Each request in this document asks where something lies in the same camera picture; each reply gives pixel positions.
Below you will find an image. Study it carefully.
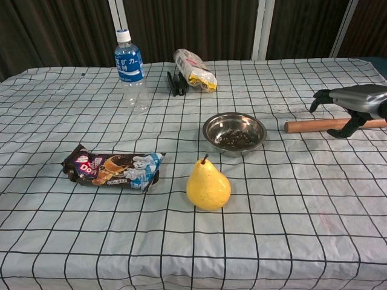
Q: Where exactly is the yellow pear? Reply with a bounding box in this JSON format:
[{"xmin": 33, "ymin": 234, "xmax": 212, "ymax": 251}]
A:
[{"xmin": 186, "ymin": 153, "xmax": 232, "ymax": 211}]

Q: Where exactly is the metal bowl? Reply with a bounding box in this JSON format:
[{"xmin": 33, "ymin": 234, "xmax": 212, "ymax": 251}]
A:
[{"xmin": 202, "ymin": 112, "xmax": 267, "ymax": 157}]

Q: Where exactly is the dark brown curtain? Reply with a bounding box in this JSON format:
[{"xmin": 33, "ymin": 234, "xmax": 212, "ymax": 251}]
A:
[{"xmin": 0, "ymin": 0, "xmax": 387, "ymax": 82}]

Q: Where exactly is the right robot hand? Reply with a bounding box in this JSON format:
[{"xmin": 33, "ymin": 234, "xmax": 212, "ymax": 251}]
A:
[{"xmin": 309, "ymin": 84, "xmax": 387, "ymax": 140}]

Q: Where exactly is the white yellow snack bag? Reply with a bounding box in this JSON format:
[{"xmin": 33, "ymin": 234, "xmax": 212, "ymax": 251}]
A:
[{"xmin": 173, "ymin": 48, "xmax": 218, "ymax": 92}]

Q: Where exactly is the black clip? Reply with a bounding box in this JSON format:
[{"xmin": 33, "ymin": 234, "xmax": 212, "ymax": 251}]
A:
[{"xmin": 167, "ymin": 71, "xmax": 189, "ymax": 97}]

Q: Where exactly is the blue label water bottle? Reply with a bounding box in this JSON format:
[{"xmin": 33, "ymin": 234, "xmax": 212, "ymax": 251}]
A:
[{"xmin": 113, "ymin": 28, "xmax": 151, "ymax": 114}]

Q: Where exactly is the brown chocolate snack packet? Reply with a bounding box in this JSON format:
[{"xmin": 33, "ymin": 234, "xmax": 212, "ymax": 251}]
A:
[{"xmin": 61, "ymin": 143, "xmax": 166, "ymax": 193}]

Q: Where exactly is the white frame post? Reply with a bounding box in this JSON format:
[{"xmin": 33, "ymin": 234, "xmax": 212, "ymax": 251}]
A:
[
  {"xmin": 329, "ymin": 0, "xmax": 359, "ymax": 58},
  {"xmin": 108, "ymin": 0, "xmax": 131, "ymax": 66},
  {"xmin": 251, "ymin": 0, "xmax": 275, "ymax": 60}
]

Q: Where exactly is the wooden rolling pin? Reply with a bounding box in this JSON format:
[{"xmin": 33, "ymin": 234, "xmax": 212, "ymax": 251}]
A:
[{"xmin": 284, "ymin": 118, "xmax": 387, "ymax": 134}]

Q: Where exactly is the checked white tablecloth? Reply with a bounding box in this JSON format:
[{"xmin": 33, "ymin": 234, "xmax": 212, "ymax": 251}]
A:
[{"xmin": 0, "ymin": 57, "xmax": 387, "ymax": 290}]

